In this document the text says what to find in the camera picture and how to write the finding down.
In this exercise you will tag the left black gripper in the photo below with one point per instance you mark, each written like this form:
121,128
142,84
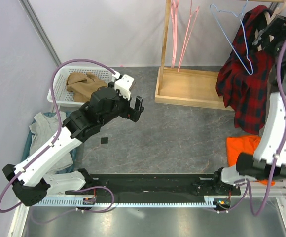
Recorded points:
130,112

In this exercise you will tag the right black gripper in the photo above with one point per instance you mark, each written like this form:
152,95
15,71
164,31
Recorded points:
278,28

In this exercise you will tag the beige wooden hanger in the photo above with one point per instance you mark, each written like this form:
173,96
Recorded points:
268,22

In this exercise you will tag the red plaid skirt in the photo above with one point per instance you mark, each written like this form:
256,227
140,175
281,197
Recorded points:
242,80

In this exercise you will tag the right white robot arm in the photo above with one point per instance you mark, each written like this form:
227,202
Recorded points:
269,159

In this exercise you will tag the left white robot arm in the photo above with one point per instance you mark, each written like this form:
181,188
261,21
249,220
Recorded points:
30,179

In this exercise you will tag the thick pink plastic hanger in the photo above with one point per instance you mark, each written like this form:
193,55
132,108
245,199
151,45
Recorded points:
174,20

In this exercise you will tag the small black square marker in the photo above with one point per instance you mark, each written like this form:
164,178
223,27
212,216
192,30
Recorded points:
104,140

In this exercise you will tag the tan brown garment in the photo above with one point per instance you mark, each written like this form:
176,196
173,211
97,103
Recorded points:
83,85

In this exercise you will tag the wooden clothes rack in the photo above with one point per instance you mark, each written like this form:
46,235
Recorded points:
185,87

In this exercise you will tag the white plastic basket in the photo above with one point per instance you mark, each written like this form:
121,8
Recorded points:
65,98

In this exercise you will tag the grey t-shirt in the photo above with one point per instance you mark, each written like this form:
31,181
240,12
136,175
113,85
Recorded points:
42,128

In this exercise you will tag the orange garment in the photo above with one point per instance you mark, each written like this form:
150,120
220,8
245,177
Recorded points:
239,152

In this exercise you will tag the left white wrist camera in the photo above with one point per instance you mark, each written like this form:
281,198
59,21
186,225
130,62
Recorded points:
124,85

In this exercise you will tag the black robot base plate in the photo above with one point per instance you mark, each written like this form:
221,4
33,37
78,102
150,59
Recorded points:
155,187

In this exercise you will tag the thin pink wire hanger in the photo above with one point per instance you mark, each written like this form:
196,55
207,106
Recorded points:
191,22

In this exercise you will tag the slotted white cable duct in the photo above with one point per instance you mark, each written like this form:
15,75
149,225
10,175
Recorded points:
81,202

